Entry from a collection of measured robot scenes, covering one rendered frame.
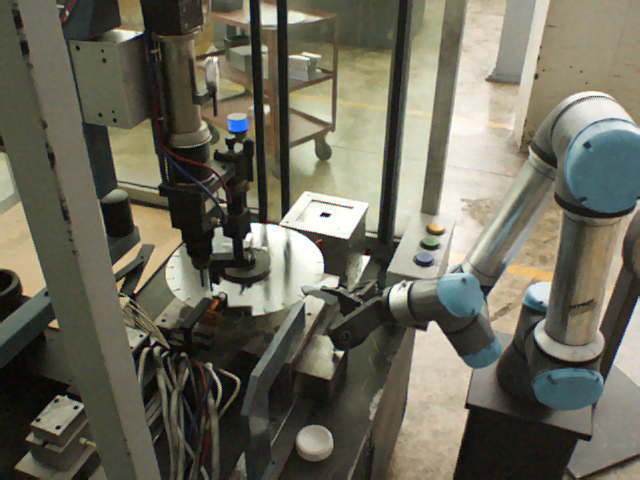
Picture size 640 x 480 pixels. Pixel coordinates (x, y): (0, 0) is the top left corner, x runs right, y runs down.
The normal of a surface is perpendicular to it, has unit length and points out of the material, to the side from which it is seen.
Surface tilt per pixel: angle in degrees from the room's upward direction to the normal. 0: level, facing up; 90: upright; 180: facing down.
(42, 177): 90
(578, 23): 90
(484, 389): 0
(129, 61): 90
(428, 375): 0
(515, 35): 90
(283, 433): 0
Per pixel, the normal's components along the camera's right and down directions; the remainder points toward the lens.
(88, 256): 0.94, 0.20
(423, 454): 0.01, -0.83
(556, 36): -0.19, 0.55
